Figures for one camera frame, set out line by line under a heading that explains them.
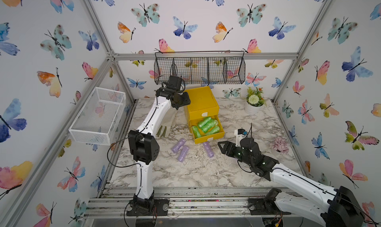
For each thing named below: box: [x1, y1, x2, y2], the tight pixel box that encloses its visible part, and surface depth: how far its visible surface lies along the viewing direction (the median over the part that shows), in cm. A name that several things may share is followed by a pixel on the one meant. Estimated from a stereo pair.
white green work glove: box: [155, 106, 178, 138], surface depth 106 cm
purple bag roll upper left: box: [171, 137, 187, 154], surface depth 97 cm
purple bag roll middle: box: [202, 141, 215, 159], surface depth 95 cm
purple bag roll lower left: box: [177, 145, 191, 163], surface depth 92 cm
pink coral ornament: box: [272, 137, 290, 154], surface depth 87 cm
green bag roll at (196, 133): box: [191, 125, 202, 139], surface depth 92 cm
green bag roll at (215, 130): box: [205, 125, 221, 136], surface depth 94 cm
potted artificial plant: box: [245, 86, 266, 115], surface depth 106 cm
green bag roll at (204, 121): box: [197, 116, 212, 128], surface depth 96 cm
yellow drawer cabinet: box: [184, 86, 226, 145], surface depth 91 cm
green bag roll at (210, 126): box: [201, 118, 219, 134], surface depth 95 cm
